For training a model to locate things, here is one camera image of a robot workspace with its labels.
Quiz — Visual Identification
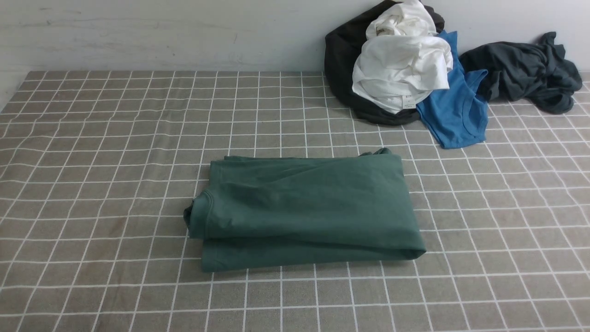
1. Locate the green long-sleeved shirt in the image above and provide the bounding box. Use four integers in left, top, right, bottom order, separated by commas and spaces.
183, 148, 426, 273

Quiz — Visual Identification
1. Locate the white crumpled shirt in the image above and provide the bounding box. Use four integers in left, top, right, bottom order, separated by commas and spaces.
352, 0, 454, 114

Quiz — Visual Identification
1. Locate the blue t-shirt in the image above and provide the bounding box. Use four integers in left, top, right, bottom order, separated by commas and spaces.
417, 31, 488, 149

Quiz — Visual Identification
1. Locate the dark grey crumpled shirt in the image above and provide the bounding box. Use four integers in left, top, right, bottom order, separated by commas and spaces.
459, 31, 583, 115

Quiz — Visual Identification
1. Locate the grey checked tablecloth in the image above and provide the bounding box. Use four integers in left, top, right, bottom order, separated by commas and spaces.
0, 71, 590, 332

